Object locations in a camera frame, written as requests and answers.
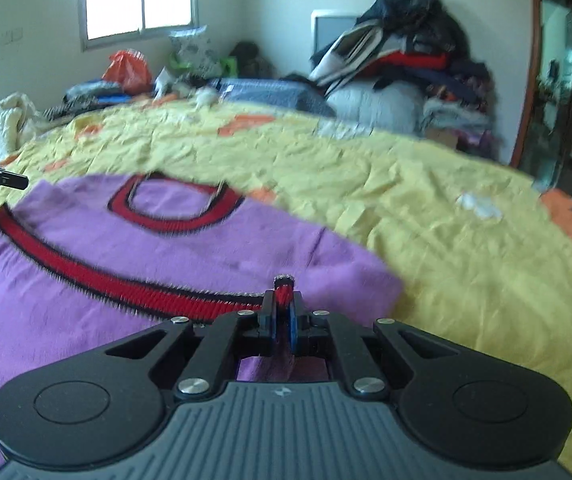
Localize pile of folded clothes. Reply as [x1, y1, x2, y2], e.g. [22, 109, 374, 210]
[311, 0, 497, 153]

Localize white padded jacket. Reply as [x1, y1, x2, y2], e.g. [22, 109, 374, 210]
[0, 92, 42, 162]

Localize orange plastic bag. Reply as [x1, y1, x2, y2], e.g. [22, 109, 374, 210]
[102, 50, 151, 95]

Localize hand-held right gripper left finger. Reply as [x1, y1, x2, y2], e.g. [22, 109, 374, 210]
[104, 290, 279, 400]

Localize wooden door frame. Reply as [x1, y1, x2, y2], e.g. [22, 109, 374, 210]
[508, 0, 572, 192]

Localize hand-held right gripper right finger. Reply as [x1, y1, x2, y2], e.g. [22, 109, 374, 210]
[286, 294, 462, 401]

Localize floral pillow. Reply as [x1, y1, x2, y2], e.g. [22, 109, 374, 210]
[168, 27, 224, 78]

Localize purple knit sweater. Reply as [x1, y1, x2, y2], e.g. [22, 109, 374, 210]
[0, 172, 405, 480]

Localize blue quilt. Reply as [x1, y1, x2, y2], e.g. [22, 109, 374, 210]
[211, 76, 337, 117]

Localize black backpack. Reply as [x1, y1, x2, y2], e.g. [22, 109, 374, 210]
[228, 41, 271, 77]

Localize grey television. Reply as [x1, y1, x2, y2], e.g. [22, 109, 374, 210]
[311, 9, 367, 63]

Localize green plastic chair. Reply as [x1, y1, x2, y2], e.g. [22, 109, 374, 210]
[171, 55, 239, 78]

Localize yellow printed bedsheet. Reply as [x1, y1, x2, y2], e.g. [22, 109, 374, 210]
[0, 95, 572, 480]

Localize white bedding bundle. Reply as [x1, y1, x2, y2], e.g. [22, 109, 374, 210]
[326, 82, 427, 134]

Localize dark patterned clothes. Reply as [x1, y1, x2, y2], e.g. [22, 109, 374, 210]
[40, 80, 127, 121]

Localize white and black cloth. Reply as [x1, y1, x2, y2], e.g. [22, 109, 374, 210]
[153, 67, 191, 101]

